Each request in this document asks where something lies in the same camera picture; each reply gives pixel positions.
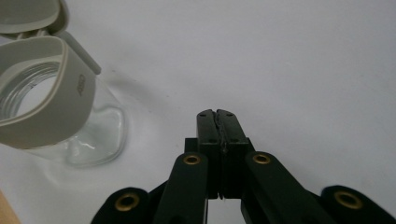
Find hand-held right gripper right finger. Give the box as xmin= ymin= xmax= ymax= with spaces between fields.
xmin=216 ymin=108 xmax=252 ymax=201

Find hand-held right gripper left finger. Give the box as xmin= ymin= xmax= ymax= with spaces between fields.
xmin=184 ymin=108 xmax=224 ymax=201

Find clear glass jar grey lid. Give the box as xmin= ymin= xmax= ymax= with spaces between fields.
xmin=0 ymin=0 xmax=129 ymax=168

